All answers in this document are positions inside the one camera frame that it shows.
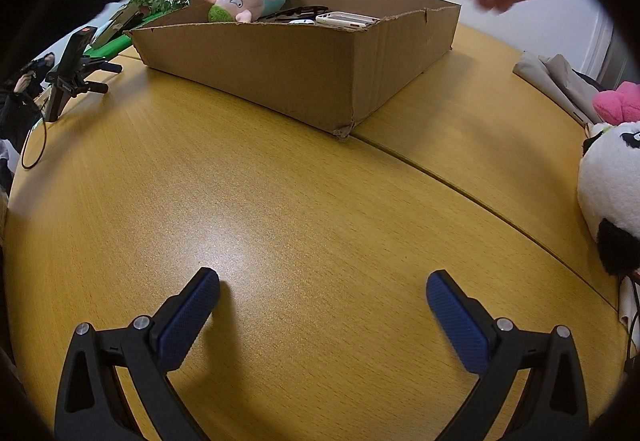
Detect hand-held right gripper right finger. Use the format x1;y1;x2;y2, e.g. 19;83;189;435
426;270;591;441

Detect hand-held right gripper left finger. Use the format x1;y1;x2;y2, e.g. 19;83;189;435
54;267;222;441

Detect brown cardboard box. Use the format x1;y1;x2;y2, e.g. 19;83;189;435
124;0;462;142

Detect black sunglasses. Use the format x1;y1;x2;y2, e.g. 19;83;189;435
262;5;331;24

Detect panda plush toy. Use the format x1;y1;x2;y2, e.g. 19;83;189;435
577;121;640;278

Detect grey cloth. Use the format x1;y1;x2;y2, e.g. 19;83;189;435
514;52;607;126

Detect black phone tripod stand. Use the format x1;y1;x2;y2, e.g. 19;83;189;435
42;26;123;122

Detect green mat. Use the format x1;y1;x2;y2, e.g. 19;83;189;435
82;10;187;58

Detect beige clear phone case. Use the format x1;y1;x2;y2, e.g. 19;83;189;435
315;10;381;28

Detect black cable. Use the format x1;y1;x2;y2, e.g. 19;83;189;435
622;271;640;374
20;113;49;170

